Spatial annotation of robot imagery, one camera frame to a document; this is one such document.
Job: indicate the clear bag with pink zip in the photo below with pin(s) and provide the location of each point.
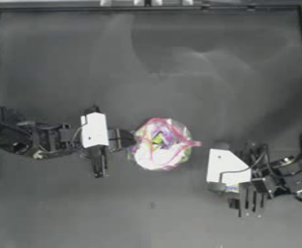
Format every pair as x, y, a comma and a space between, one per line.
157, 160

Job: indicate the black table frame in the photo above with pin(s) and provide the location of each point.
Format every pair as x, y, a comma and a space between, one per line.
71, 6

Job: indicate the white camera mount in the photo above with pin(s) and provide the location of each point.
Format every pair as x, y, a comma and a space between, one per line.
223, 168
94, 130

